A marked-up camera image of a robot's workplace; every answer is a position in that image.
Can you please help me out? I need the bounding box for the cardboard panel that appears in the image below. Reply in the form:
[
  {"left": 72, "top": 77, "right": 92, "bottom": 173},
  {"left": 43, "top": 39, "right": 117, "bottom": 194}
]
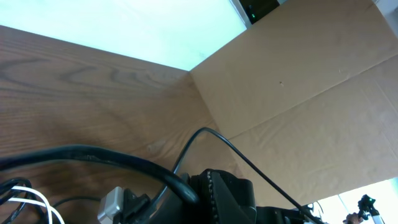
[{"left": 192, "top": 0, "right": 397, "bottom": 204}]

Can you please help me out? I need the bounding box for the black usb cable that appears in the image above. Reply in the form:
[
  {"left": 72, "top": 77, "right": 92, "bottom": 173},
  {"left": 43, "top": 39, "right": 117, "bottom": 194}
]
[{"left": 0, "top": 126, "right": 324, "bottom": 224}]

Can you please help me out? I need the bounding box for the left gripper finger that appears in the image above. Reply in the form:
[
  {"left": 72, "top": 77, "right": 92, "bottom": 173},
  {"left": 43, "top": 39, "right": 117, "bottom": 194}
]
[{"left": 189, "top": 169, "right": 257, "bottom": 224}]

